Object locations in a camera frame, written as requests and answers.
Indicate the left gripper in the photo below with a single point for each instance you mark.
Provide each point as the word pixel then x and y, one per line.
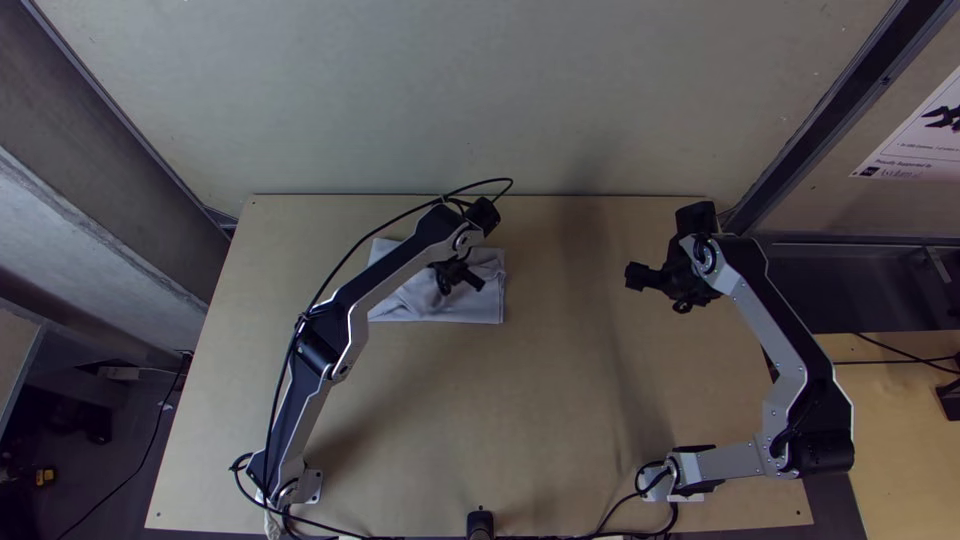
pixel 450 276

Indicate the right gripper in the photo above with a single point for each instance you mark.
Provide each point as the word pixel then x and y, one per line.
pixel 656 277

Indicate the grey t-shirt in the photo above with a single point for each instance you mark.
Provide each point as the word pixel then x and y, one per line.
pixel 420 300

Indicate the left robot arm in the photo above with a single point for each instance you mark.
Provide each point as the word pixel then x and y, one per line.
pixel 337 337

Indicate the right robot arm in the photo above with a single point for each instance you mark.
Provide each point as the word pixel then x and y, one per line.
pixel 780 352

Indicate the white printed wall poster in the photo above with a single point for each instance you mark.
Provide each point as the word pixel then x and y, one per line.
pixel 919 142

